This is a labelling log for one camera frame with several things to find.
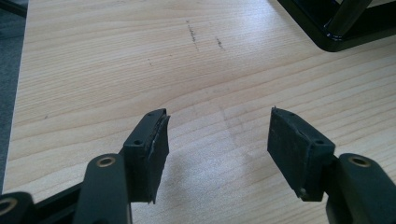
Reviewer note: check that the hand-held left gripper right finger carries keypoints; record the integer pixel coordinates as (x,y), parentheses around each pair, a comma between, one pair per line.
(295,149)

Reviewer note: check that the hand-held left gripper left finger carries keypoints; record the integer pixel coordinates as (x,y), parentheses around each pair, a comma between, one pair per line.
(143,161)

